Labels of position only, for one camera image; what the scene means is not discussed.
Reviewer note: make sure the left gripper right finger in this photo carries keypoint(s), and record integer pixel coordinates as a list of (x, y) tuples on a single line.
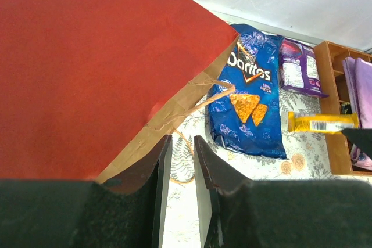
[(235, 211)]

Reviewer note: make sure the purple snack packet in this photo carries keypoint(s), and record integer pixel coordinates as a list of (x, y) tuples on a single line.
[(298, 69)]

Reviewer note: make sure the yellow candy bar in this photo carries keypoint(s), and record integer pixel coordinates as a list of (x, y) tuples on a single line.
[(332, 124)]

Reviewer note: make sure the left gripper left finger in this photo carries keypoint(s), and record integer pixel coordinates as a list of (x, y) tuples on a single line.
[(127, 210)]

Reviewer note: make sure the blue chips bag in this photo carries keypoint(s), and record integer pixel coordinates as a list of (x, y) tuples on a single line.
[(248, 120)]

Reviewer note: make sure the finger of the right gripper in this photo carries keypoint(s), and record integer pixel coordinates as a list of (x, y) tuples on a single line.
[(361, 138)]

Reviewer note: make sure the purple Frozen cloth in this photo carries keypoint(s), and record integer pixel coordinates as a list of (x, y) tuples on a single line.
[(358, 79)]

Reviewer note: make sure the red brown paper bag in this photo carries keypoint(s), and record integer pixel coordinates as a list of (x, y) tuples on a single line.
[(89, 87)]

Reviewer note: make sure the orange wooden tray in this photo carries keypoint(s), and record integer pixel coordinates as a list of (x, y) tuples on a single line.
[(329, 57)]

